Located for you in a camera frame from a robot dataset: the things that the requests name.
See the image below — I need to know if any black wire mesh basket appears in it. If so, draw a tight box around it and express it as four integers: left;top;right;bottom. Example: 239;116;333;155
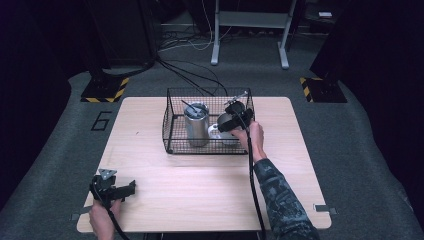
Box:
161;87;256;156

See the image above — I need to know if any white metal stand frame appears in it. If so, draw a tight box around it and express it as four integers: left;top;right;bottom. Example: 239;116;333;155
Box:
210;0;298;70

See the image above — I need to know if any black straw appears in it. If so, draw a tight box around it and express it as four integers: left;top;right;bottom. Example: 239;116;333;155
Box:
180;99;200;115

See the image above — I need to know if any person's right hand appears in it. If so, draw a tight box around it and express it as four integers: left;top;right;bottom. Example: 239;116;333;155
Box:
230;120;268;164

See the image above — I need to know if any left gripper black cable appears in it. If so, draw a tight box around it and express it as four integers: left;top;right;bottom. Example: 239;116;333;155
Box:
105;205;132;240

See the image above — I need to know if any steel mug with white handle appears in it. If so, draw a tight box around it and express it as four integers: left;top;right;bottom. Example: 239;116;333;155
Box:
207;112;242;146

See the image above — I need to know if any black floor cable bundle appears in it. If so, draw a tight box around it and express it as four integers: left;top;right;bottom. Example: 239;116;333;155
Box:
99;29;230;98

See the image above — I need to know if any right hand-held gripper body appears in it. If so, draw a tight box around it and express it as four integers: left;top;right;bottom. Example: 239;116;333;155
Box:
222;90;255;132

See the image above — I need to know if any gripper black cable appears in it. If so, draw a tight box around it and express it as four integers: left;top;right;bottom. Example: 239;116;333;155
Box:
105;205;132;240
233;111;268;240

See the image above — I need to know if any steel tumbler with lid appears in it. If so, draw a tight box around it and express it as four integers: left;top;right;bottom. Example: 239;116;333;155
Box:
183;101;211;148

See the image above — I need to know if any grey tape strip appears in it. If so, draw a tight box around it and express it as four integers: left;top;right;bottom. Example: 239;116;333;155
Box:
69;205;94;222
313;203;338;215

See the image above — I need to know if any black cabinet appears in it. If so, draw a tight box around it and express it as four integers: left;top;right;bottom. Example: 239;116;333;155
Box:
84;0;159;68

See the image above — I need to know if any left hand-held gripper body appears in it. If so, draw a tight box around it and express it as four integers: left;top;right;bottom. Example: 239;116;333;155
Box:
88;167;118;208

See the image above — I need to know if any black stand base striped tape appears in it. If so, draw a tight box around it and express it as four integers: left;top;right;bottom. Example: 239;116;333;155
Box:
299;75;348;104
80;68;131;104

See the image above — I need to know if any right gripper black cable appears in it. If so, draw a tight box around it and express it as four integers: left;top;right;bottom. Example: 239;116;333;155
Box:
233;111;268;240

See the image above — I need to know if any white floor cable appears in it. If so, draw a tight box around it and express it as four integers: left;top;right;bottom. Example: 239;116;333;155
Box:
159;0;234;53

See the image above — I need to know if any person's left hand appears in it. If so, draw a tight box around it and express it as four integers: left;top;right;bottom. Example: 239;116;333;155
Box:
87;198;123;240

